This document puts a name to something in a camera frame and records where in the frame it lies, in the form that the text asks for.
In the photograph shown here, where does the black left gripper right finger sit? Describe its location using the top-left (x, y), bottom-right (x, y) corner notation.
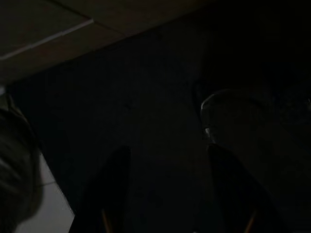
top-left (207, 145), bottom-right (285, 233)

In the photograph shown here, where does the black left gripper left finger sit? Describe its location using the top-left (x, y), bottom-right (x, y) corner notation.
top-left (82, 146), bottom-right (132, 233)

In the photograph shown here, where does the clear glass cup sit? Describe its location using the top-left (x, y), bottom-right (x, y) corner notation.
top-left (200, 88), bottom-right (246, 146)

